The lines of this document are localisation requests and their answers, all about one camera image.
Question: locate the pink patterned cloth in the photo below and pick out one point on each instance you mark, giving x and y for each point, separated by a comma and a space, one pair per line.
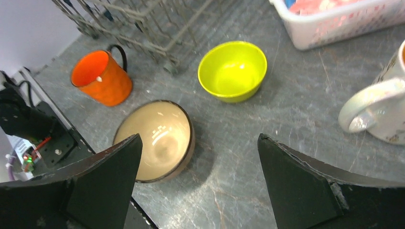
308, 7

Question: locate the beige bowl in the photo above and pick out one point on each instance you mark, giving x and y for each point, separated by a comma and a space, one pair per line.
168, 138

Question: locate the blue cloth in basket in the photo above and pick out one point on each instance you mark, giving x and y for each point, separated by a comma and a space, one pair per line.
289, 3

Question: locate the white floral mug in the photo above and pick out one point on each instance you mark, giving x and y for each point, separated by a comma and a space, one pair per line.
379, 108

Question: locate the white plastic basket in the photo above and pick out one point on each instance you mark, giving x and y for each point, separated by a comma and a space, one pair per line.
345, 22

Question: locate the metal wire dish rack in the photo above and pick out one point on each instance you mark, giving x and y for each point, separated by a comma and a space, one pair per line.
168, 31

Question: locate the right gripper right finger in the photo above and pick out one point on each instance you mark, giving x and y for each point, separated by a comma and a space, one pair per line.
306, 193

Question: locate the yellow-green bowl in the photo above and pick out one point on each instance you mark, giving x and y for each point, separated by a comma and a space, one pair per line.
232, 72

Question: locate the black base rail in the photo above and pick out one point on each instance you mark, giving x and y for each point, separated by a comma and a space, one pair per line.
57, 145

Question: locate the orange mug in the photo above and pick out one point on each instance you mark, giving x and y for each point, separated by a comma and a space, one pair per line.
102, 75

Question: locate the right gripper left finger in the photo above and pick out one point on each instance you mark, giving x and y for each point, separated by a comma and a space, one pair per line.
92, 193

